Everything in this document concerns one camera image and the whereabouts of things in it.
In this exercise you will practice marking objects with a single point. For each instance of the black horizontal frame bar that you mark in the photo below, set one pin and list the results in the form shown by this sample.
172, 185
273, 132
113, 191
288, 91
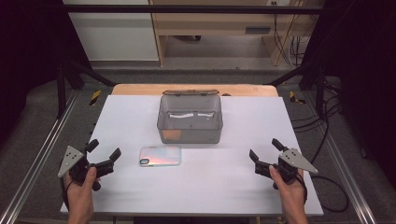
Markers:
186, 9

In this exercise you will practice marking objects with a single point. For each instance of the aluminium rail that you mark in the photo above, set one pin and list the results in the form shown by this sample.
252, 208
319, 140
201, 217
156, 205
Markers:
345, 168
37, 161

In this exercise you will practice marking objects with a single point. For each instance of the white cabinet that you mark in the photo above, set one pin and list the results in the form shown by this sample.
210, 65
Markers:
115, 37

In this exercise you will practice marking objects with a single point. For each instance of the yellow black tape strip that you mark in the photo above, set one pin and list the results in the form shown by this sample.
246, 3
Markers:
294, 97
95, 97

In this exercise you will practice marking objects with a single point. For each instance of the iridescent phone case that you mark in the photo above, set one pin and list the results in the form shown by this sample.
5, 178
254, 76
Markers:
160, 155

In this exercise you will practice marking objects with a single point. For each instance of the dark curtain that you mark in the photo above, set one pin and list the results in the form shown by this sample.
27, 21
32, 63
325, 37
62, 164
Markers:
28, 62
367, 77

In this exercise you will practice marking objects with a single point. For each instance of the person's right hand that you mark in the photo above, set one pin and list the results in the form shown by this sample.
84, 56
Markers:
291, 193

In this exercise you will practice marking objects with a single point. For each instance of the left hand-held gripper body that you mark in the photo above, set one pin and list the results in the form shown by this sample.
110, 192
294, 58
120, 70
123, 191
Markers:
76, 166

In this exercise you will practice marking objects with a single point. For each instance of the wooden table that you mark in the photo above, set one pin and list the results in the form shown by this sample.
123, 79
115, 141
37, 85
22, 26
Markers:
140, 89

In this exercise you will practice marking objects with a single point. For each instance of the black metal stand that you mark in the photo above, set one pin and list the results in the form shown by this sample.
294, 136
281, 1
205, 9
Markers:
320, 90
61, 90

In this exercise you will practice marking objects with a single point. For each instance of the person's left hand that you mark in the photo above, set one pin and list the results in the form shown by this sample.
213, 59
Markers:
79, 193

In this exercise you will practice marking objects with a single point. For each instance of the grey transparent storage box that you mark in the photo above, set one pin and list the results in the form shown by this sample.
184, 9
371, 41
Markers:
190, 130

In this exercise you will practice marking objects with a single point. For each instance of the white table board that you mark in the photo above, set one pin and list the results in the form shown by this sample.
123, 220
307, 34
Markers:
202, 186

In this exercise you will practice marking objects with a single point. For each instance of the wooden desk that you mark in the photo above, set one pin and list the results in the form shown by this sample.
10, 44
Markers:
214, 21

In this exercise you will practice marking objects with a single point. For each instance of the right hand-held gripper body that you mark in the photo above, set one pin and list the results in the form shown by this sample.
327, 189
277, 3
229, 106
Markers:
292, 160

